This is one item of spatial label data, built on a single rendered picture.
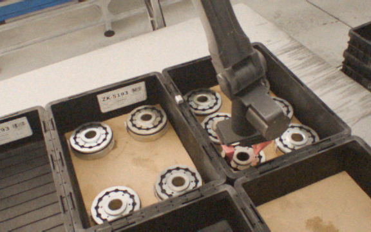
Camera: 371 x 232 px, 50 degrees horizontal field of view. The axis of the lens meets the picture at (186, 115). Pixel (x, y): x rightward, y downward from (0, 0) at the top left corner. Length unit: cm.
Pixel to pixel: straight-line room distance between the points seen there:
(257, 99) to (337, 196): 31
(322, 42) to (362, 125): 169
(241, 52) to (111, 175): 44
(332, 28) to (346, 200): 227
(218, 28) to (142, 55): 89
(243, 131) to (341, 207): 26
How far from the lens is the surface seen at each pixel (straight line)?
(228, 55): 68
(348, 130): 93
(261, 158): 93
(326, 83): 141
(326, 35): 300
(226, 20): 66
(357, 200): 94
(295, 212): 89
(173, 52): 153
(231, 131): 84
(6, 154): 110
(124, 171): 96
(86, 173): 98
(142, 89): 106
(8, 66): 299
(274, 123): 72
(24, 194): 99
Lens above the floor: 156
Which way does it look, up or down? 43 degrees down
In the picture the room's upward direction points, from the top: 4 degrees counter-clockwise
